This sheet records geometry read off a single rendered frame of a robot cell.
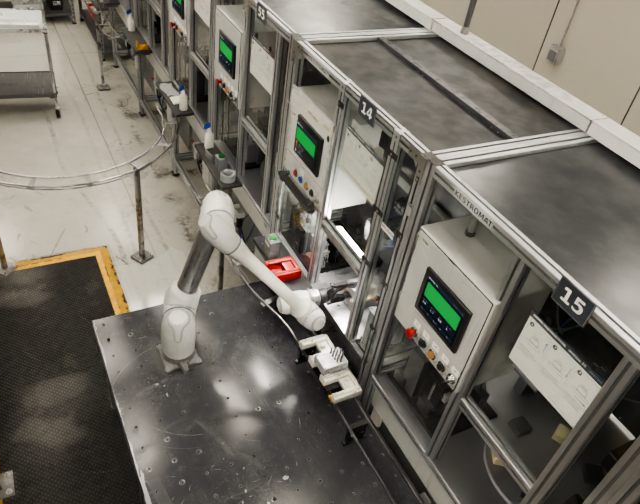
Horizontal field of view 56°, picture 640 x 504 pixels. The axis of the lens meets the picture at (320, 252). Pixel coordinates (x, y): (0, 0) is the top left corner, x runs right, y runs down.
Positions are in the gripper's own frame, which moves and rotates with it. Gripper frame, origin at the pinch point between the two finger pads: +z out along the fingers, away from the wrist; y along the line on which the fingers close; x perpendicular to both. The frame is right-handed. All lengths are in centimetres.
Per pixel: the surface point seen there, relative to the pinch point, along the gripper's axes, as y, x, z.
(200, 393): -36, -11, -81
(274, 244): 0.1, 43.0, -24.6
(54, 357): -105, 92, -136
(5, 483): -105, 17, -170
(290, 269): -4.9, 27.2, -21.7
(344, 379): -12.3, -41.4, -25.0
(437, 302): 61, -69, -19
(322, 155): 64, 26, -17
